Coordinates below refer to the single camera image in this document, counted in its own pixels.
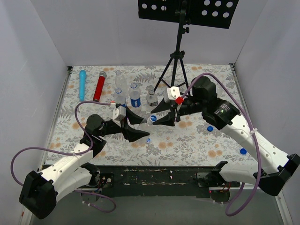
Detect clear Pocari bottle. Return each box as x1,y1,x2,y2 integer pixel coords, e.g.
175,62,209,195
132,119,151,146

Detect blue Pocari Sweat cap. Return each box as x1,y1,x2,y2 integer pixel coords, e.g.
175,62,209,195
149,115,157,122

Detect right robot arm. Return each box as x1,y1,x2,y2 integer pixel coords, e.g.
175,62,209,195
151,76,300,196

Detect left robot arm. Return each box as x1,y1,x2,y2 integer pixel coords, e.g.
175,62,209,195
19,106,149,219

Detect small black-label clear bottle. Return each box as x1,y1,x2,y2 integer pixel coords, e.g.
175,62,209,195
146,90,158,106

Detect Pepsi bottle text label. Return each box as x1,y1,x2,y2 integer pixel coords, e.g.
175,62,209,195
128,82,142,113

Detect plain blue bottle cap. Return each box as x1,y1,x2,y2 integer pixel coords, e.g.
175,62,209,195
207,126,213,132

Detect tall clear plastic bottle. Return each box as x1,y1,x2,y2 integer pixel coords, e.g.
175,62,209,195
115,70,128,93

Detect floral tablecloth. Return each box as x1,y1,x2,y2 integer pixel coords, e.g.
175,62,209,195
45,66,256,166

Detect red glitter toy microphone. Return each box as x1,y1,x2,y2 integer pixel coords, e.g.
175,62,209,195
93,71,107,102

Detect blue toy microphone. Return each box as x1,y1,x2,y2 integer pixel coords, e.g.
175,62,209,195
79,70,87,101

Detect plain blue cap near edge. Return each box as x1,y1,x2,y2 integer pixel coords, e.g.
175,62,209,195
240,148,247,155

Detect black music stand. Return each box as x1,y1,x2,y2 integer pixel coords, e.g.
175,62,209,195
138,0,239,90

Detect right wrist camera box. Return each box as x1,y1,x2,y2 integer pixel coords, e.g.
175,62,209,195
163,86,184,105

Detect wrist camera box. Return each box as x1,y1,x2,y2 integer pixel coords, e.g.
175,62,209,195
163,86,184,105
112,105,126,122

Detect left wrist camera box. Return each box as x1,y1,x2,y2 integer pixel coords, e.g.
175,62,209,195
112,105,126,122

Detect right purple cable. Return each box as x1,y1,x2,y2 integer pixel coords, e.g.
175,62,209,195
180,73,262,217

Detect black table front rail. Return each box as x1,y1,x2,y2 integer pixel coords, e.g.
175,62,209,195
82,163,229,198

